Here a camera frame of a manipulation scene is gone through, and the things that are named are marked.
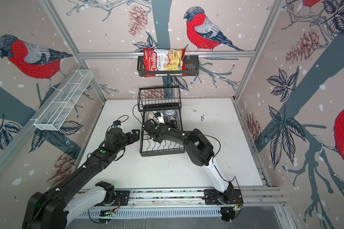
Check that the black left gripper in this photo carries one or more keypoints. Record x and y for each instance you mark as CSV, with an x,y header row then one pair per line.
x,y
136,136

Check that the orange and blue patterned bowl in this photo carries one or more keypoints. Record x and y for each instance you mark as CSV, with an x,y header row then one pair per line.
x,y
170,113

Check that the maroon striped bowl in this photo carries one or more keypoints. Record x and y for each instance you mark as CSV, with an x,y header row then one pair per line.
x,y
173,124

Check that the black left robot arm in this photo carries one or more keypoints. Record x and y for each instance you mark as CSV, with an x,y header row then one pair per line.
x,y
52,209

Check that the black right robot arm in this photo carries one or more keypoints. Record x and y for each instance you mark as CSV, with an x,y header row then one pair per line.
x,y
200,152

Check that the red cassava chips bag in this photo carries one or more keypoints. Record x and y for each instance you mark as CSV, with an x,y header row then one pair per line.
x,y
156,60

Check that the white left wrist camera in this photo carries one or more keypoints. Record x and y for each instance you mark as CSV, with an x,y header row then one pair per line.
x,y
117,124

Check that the black wire dish rack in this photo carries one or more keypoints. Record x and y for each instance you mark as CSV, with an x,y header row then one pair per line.
x,y
160,105

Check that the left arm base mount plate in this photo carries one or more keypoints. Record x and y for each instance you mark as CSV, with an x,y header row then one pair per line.
x,y
119,198

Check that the black wall shelf basket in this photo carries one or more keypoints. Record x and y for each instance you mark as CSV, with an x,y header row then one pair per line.
x,y
191,64

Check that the white wire mesh basket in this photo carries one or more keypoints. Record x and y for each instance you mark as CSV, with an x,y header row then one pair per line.
x,y
65,99

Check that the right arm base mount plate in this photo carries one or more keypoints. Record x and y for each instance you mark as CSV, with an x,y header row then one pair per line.
x,y
229,197

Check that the aluminium front rail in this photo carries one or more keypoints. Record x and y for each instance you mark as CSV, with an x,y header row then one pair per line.
x,y
193,197

